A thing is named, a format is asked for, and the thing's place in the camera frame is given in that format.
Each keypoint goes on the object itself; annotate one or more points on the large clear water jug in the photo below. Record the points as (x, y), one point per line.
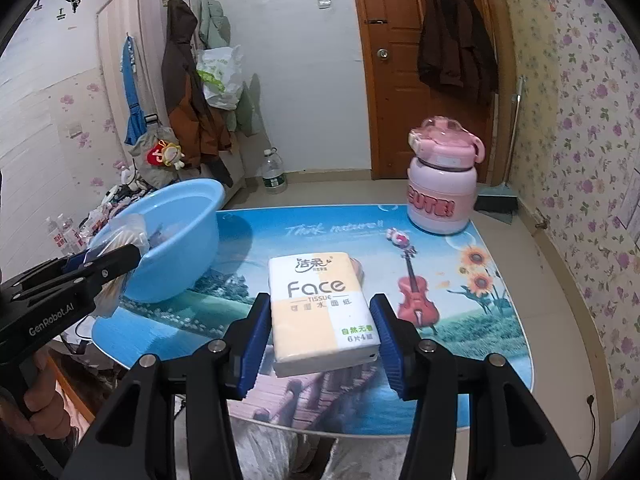
(273, 175)

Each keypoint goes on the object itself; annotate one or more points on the cream doll plush charm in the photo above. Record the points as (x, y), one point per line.
(174, 155)

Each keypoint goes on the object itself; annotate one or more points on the printed landscape table mat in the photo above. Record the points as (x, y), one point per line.
(350, 230)

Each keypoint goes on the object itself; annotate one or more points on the white and yellow tissue pack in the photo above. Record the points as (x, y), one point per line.
(315, 310)

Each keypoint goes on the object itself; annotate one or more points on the grey shoulder bag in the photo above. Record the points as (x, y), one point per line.
(150, 172)

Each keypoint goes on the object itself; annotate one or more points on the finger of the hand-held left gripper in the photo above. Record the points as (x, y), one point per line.
(110, 265)
(82, 259)

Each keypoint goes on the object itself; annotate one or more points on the light wooden wardrobe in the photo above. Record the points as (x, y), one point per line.
(150, 20)

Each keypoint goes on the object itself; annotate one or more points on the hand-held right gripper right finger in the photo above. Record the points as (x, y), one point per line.
(390, 345)

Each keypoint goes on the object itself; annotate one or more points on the white patterned cloth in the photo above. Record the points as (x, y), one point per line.
(310, 455)

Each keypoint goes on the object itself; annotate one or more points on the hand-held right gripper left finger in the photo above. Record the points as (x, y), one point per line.
(255, 340)

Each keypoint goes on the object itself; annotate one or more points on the clear bottle red label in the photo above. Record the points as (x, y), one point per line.
(54, 234)
(66, 237)

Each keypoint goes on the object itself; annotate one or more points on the brown wooden door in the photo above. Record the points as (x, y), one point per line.
(395, 110)

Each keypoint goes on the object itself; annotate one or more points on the pink water bottle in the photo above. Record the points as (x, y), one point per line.
(440, 195)

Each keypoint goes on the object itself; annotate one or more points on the red plush charm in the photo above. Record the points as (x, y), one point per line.
(157, 152)

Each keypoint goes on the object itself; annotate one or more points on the beige upright board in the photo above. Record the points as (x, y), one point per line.
(502, 35)

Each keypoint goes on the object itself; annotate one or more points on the brown and orange jacket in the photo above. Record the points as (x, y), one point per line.
(185, 100)

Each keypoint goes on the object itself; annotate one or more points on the pile of small packets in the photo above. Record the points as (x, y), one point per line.
(112, 195)

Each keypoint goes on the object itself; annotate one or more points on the person's left hand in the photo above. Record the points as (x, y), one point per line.
(47, 400)

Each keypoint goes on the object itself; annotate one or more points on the white plastic bag green print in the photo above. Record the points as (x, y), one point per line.
(220, 75)

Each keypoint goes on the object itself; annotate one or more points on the white wall socket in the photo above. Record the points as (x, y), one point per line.
(75, 128)

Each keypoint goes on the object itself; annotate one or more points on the light blue plastic basin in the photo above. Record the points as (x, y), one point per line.
(175, 260)

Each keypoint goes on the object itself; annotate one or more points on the clear bag of cotton swabs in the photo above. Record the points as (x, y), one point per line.
(127, 232)

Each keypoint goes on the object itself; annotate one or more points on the dark brown jacket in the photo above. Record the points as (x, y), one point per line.
(455, 50)

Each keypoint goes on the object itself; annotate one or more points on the pale green garment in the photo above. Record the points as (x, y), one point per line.
(215, 20)

